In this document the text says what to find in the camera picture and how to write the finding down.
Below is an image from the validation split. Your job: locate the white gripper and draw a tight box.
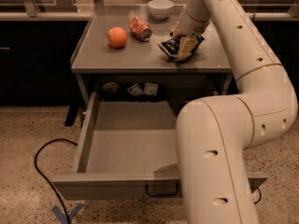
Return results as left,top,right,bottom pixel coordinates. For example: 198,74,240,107
172,0,210,61

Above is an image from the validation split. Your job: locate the blue chip bag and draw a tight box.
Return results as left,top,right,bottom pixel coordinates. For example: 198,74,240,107
158,35,205,62

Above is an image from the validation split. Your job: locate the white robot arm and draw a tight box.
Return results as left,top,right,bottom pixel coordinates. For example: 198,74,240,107
176,0,298,224

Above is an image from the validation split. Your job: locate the grey cabinet with top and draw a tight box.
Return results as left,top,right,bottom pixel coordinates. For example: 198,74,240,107
71,6,235,111

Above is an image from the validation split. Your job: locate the open grey top drawer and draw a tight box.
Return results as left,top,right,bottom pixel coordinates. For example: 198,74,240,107
53,96,265,200

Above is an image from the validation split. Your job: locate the white bowl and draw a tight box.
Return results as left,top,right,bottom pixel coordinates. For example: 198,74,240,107
148,0,174,20

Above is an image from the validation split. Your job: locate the red soda can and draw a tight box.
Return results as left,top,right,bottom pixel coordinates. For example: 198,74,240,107
129,17,151,42

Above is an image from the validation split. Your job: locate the white tag right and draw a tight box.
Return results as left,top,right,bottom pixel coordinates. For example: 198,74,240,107
144,83,158,96

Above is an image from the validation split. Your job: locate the white tag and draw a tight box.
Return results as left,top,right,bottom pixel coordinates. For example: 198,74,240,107
127,83,143,97
144,83,158,96

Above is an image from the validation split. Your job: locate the orange fruit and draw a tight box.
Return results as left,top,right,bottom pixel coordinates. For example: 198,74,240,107
108,27,127,49

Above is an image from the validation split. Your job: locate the white tag left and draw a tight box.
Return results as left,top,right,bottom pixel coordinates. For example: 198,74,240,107
127,83,143,97

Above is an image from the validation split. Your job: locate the round grey object inside cabinet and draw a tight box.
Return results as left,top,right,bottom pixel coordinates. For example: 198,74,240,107
101,82,120,99

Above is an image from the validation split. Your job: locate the blue tape cross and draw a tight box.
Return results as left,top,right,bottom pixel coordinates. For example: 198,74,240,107
51,203,84,224

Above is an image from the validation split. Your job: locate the dark counter with white rail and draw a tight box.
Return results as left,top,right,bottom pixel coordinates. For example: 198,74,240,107
0,11,299,107

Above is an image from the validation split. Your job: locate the metal drawer handle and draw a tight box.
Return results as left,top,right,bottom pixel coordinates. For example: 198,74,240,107
145,184,179,197

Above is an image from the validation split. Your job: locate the black cable on right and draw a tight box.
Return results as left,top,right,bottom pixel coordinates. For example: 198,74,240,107
252,188,263,205

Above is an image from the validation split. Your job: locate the black cable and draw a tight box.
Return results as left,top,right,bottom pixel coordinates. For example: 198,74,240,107
33,138,78,224
252,188,263,205

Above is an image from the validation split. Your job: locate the black cable on left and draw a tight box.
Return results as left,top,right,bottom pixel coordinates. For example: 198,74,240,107
33,138,78,224

